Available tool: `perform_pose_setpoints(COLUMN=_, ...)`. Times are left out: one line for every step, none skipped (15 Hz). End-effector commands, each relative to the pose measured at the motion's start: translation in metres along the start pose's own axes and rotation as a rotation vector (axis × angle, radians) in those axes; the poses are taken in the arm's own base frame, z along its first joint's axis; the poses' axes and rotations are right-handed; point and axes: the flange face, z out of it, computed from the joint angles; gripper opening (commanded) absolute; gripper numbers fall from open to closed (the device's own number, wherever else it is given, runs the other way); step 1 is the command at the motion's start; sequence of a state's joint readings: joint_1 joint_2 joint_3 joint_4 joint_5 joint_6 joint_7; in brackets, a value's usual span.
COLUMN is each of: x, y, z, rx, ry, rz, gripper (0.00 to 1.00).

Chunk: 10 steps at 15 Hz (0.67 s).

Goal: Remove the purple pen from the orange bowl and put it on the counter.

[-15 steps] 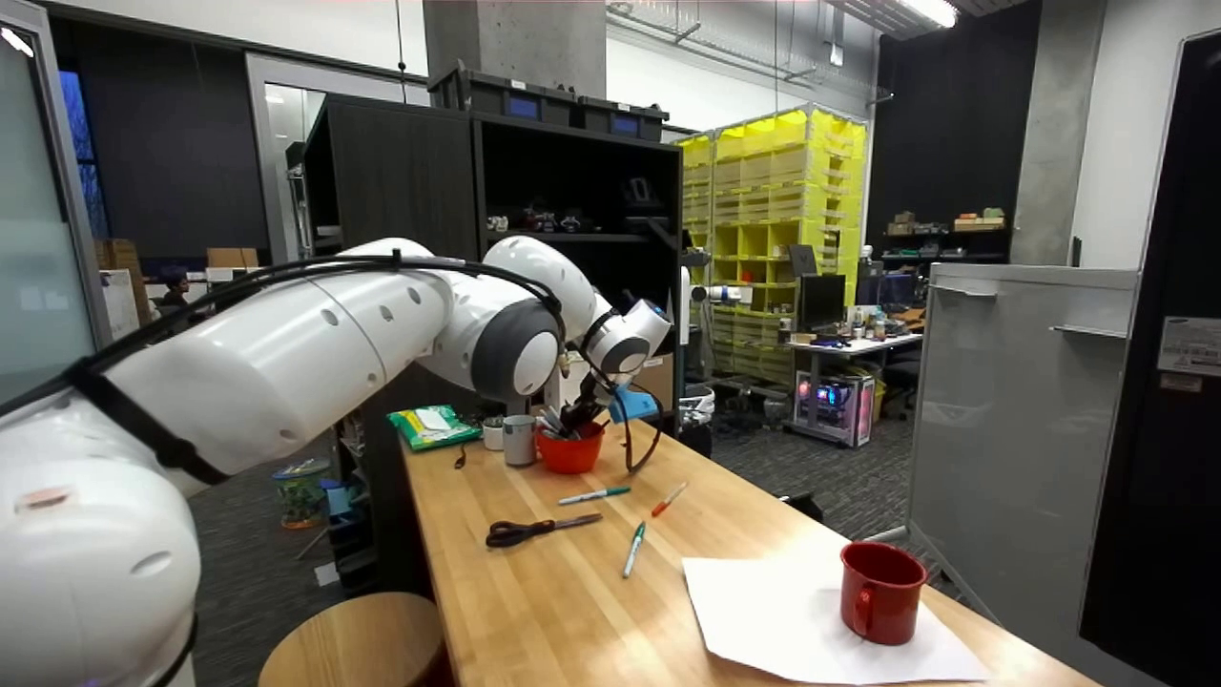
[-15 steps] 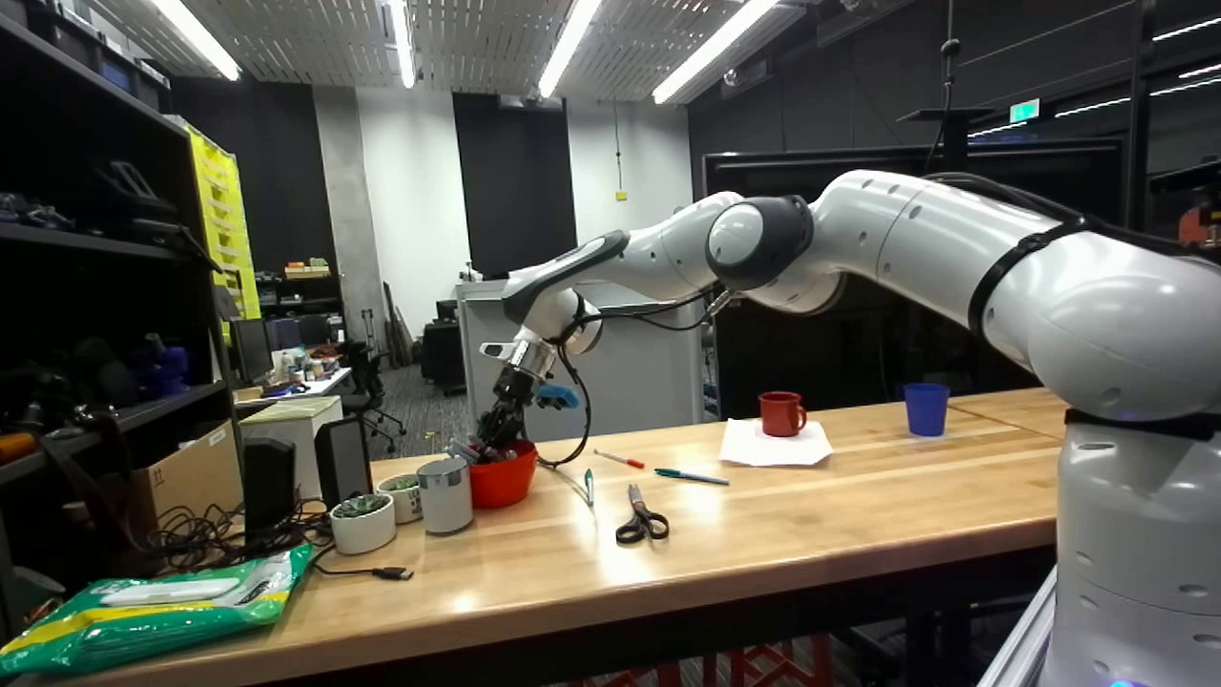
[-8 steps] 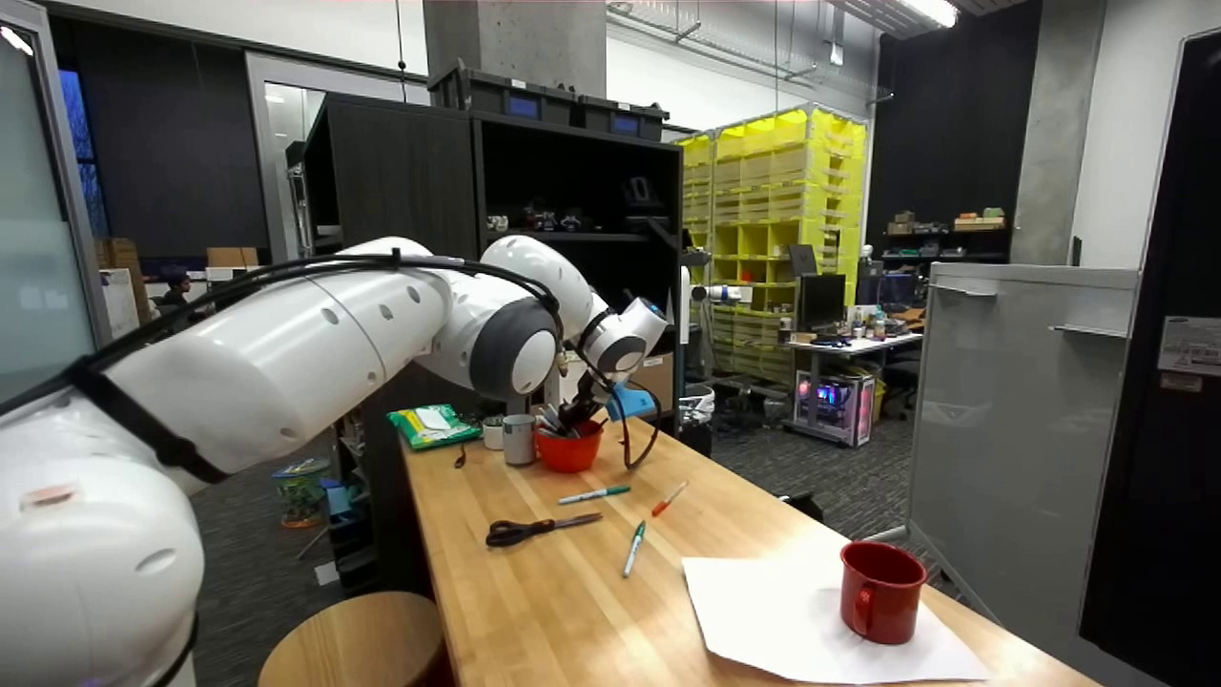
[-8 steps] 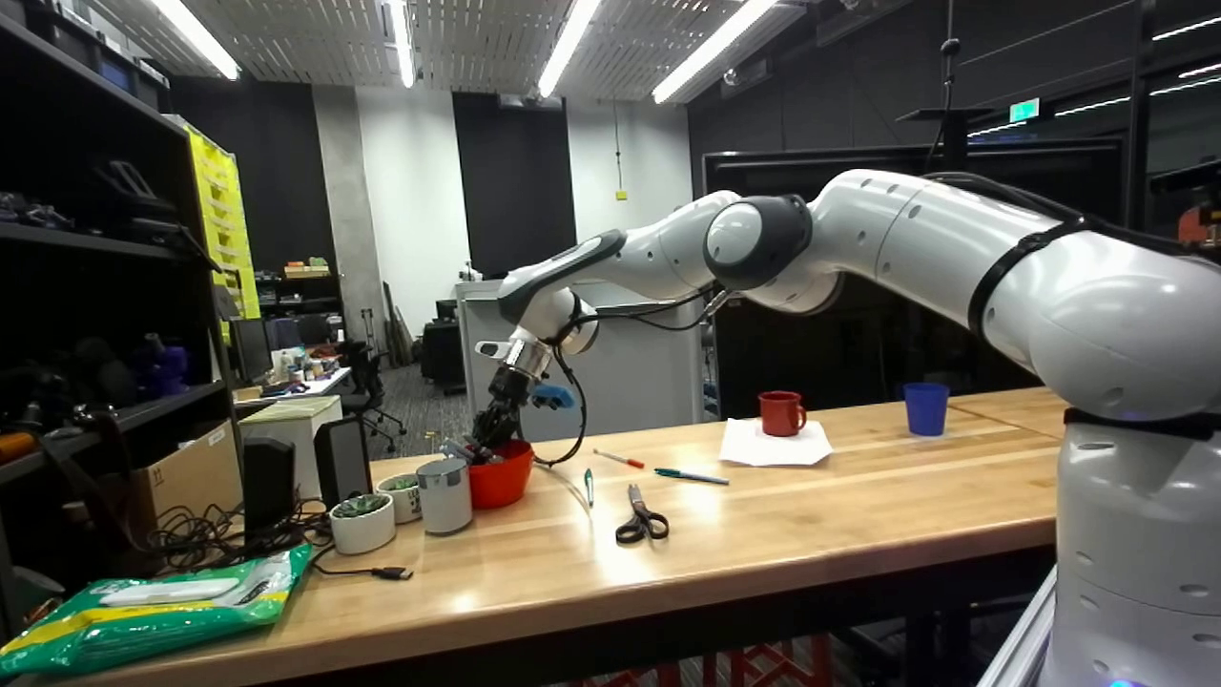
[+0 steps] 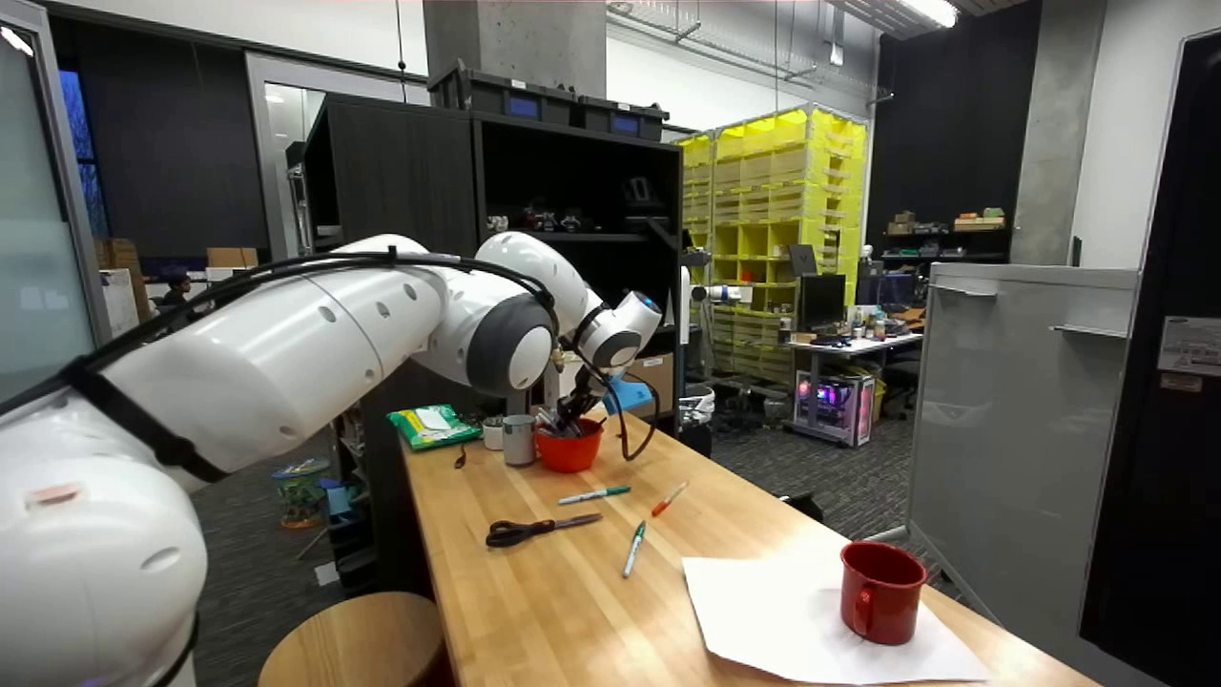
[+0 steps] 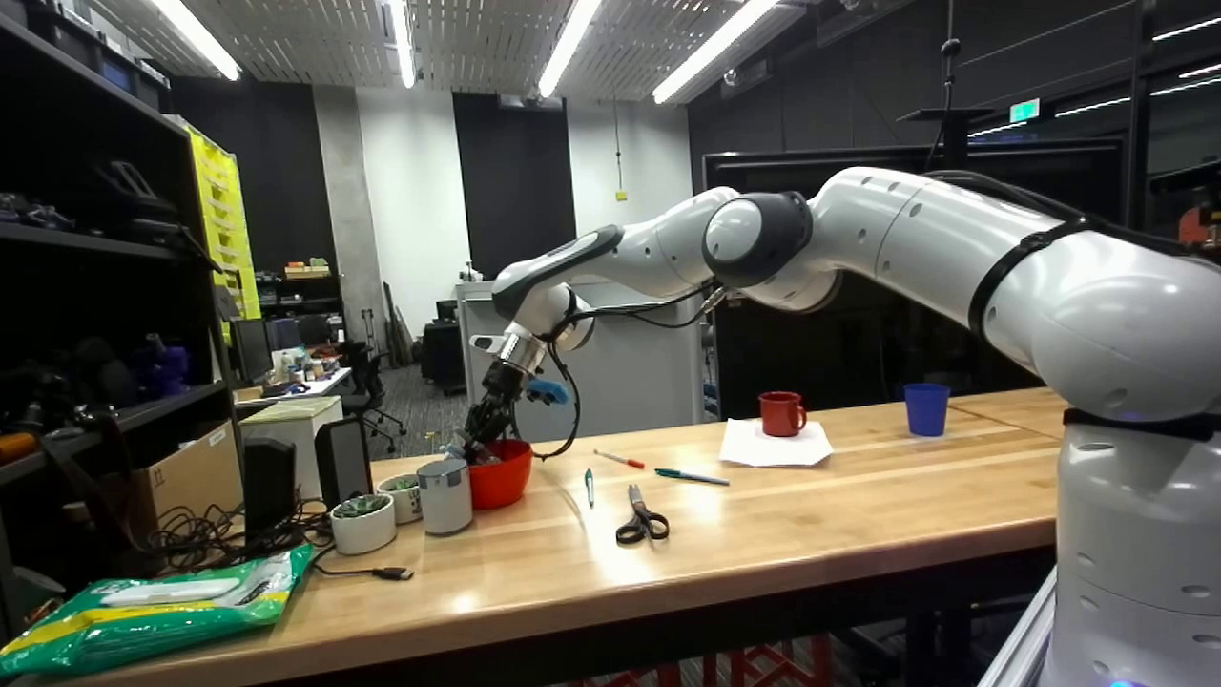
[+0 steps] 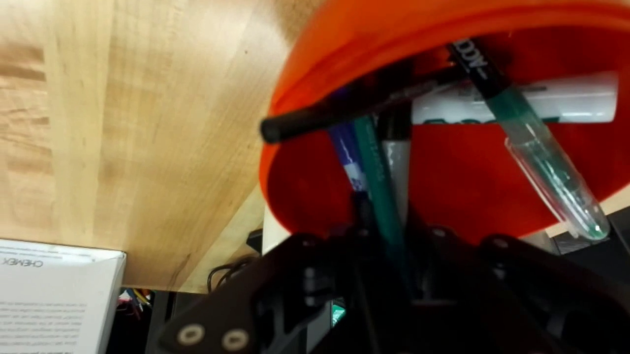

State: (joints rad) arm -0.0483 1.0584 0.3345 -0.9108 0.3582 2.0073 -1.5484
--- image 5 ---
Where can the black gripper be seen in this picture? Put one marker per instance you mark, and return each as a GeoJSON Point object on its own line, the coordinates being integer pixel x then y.
{"type": "Point", "coordinates": [581, 393]}

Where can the orange bowl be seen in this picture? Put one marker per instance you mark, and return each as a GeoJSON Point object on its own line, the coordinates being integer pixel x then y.
{"type": "Point", "coordinates": [571, 452]}

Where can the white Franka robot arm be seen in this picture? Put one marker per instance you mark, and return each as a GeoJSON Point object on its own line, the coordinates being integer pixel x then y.
{"type": "Point", "coordinates": [254, 370]}

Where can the white pen green cap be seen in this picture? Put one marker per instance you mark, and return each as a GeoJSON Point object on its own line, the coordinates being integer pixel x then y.
{"type": "Point", "coordinates": [591, 493]}

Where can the small white bowl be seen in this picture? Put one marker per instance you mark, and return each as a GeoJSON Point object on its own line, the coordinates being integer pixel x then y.
{"type": "Point", "coordinates": [490, 435]}

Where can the red pen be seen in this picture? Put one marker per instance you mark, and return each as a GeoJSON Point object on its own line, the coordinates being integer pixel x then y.
{"type": "Point", "coordinates": [668, 497]}

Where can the grey metal cup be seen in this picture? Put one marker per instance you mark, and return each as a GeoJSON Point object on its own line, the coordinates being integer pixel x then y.
{"type": "Point", "coordinates": [518, 442]}

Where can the cardboard box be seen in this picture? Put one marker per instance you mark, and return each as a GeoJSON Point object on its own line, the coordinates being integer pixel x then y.
{"type": "Point", "coordinates": [663, 376]}

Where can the black scissors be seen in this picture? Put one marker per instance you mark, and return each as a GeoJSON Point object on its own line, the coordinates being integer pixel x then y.
{"type": "Point", "coordinates": [518, 527]}

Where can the grey trash bin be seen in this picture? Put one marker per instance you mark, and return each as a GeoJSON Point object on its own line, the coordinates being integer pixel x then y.
{"type": "Point", "coordinates": [697, 408]}

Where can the white vertical pole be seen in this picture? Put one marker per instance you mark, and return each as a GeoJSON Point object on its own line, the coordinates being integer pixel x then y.
{"type": "Point", "coordinates": [683, 346]}

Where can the green wipes packet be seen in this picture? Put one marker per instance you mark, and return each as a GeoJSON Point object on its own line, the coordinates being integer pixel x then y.
{"type": "Point", "coordinates": [431, 424]}

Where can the black computer monitor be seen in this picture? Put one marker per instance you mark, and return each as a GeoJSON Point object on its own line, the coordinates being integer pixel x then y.
{"type": "Point", "coordinates": [820, 304]}

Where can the white paper sheet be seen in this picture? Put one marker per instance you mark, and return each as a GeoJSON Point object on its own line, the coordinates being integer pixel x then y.
{"type": "Point", "coordinates": [775, 618]}

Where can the background office desk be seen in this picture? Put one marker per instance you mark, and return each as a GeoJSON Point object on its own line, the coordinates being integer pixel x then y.
{"type": "Point", "coordinates": [852, 346]}

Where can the black shelf unit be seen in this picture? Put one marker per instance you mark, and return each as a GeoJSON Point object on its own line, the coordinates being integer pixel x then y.
{"type": "Point", "coordinates": [407, 166]}

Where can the yellow bin rack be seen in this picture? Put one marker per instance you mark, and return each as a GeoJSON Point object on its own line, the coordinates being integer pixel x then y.
{"type": "Point", "coordinates": [775, 193]}

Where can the round wooden stool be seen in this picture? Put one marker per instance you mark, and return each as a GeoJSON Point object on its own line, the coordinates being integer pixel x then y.
{"type": "Point", "coordinates": [356, 642]}

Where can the red mug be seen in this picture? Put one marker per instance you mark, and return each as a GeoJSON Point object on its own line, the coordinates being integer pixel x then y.
{"type": "Point", "coordinates": [879, 595]}

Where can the grey metal cabinet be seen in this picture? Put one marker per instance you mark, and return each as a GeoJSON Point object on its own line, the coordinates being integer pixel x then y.
{"type": "Point", "coordinates": [1016, 435]}

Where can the ceiling light strip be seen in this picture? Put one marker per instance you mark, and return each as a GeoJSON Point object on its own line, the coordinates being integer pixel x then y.
{"type": "Point", "coordinates": [932, 11]}

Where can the glass partition panel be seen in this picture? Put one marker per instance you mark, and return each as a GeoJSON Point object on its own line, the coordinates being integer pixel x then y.
{"type": "Point", "coordinates": [38, 217]}

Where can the black door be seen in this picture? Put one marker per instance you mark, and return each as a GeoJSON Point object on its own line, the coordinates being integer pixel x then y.
{"type": "Point", "coordinates": [1165, 384]}

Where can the white door sign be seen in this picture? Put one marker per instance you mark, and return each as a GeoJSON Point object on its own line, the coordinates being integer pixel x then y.
{"type": "Point", "coordinates": [1193, 346]}

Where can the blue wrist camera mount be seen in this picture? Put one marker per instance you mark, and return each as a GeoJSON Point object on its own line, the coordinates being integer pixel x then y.
{"type": "Point", "coordinates": [632, 398]}

